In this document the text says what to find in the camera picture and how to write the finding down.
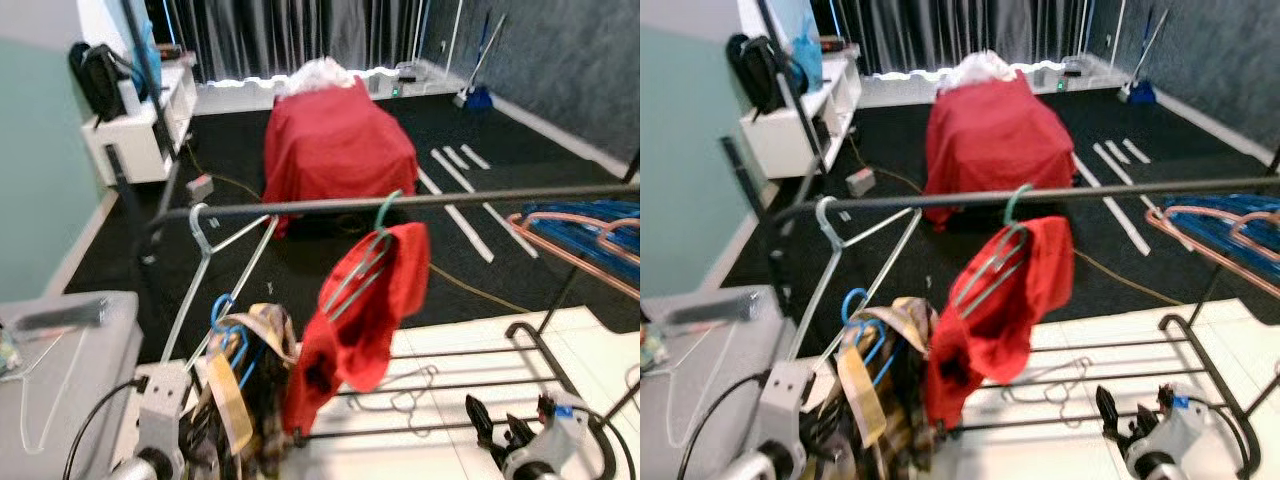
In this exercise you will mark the yellow plaid shirt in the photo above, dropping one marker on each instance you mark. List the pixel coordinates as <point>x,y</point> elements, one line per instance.
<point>265,325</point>
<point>905,320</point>

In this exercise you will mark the blue plastic hanger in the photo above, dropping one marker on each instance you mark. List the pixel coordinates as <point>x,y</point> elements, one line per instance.
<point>846,305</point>
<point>215,312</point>

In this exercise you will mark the copper clothes hanger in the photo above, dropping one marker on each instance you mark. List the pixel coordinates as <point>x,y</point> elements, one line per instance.
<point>570,255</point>
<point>1200,250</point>

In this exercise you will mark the blue hanger stack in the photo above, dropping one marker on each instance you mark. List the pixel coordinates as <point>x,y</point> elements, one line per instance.
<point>1220,220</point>
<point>580,225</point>

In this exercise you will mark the teal hanger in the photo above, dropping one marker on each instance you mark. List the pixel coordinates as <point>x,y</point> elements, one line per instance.
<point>380,212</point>
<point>1012,205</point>

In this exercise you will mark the white hanger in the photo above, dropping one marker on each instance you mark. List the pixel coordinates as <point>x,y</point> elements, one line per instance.
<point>832,235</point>
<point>205,248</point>

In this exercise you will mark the red garment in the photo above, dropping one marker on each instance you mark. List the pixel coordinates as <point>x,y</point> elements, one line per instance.
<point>380,300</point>
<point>1020,290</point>

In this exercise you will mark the grey storage box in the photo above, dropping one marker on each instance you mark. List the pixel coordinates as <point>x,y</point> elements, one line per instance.
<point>80,380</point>
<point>720,340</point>

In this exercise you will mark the black clothes rack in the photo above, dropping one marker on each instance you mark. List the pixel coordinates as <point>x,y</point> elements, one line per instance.
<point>450,199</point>
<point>1100,190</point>

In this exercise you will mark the red blanket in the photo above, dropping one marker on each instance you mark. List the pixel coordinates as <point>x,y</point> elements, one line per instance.
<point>1000,140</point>
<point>335,150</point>

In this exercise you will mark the blue mop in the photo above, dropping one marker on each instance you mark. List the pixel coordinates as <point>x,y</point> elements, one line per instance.
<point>1140,95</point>
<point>480,98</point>

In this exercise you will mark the grey power adapter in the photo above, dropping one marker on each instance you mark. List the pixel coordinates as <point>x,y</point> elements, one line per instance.
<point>861,182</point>
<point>199,187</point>

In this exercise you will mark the white shelf unit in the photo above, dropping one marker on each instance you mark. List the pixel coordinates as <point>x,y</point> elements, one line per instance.
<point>135,150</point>
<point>790,140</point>

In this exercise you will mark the white plastic bag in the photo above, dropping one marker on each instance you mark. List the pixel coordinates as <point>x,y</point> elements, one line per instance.
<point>320,75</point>
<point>980,70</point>

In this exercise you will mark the black backpack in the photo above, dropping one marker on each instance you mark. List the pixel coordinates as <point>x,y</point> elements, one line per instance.
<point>760,75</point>
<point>100,80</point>

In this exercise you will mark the dark curtain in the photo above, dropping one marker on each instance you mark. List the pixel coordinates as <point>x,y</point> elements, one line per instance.
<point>280,35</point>
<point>950,30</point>

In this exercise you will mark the light blue bag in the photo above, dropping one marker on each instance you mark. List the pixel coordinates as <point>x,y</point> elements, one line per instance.
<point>148,55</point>
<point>808,50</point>

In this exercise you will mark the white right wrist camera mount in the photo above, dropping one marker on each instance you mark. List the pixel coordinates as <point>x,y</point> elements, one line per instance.
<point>1180,440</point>
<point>550,450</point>

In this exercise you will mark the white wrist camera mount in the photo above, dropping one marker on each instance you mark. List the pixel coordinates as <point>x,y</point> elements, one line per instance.
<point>160,400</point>
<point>785,400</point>
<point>1180,440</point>
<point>550,450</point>

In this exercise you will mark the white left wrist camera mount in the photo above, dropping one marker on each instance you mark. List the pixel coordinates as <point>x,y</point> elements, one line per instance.
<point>160,400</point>
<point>785,400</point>

